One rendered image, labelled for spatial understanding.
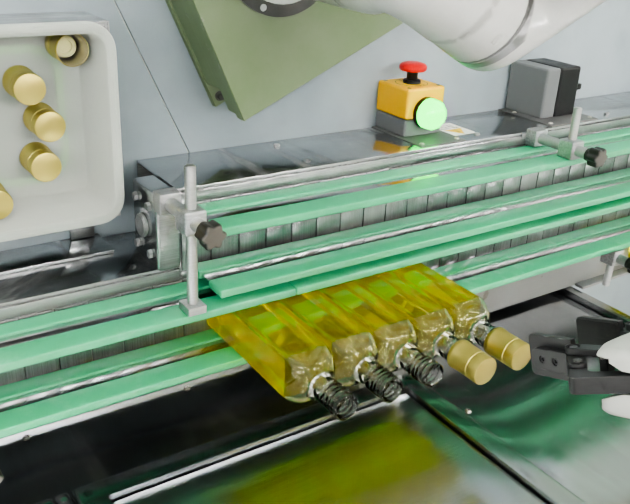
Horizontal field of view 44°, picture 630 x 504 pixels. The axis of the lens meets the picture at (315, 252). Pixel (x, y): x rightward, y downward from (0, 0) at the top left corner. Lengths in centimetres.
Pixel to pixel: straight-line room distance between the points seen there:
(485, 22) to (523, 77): 62
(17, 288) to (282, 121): 42
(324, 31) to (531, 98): 45
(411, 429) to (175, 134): 47
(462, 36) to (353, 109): 46
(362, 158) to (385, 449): 37
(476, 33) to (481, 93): 61
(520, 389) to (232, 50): 62
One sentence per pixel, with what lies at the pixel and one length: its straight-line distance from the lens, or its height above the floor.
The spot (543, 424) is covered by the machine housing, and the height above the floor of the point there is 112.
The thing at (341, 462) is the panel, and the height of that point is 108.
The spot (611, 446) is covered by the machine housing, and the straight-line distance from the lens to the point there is 111.
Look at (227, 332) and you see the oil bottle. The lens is 94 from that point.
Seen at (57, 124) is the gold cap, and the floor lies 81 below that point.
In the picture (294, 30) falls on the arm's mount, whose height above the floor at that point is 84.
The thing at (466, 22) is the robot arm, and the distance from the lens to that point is 72.
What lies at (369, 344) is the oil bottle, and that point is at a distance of 86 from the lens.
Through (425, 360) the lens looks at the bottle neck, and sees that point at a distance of 87.
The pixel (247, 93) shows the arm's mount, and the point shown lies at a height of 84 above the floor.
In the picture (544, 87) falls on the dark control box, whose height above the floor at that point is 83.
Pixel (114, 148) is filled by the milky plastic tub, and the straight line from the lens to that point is 90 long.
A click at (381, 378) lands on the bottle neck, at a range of 83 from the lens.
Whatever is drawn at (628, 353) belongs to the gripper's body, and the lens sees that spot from 55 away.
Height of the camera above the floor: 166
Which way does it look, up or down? 48 degrees down
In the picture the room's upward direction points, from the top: 124 degrees clockwise
